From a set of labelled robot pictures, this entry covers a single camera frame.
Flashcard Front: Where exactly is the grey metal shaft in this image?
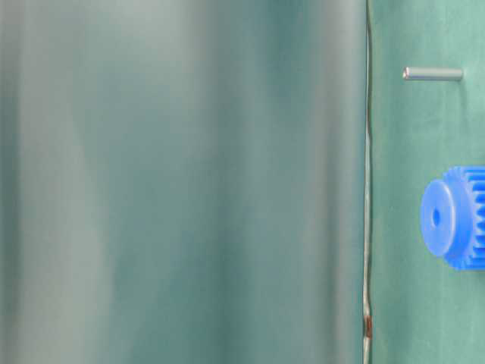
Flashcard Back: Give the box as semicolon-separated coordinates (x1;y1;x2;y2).
402;66;464;82

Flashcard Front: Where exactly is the blue plastic gear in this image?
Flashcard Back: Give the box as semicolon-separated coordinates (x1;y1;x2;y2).
420;166;484;271

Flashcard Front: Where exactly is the green cutting mat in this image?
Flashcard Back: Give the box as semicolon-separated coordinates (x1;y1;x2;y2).
369;1;484;363

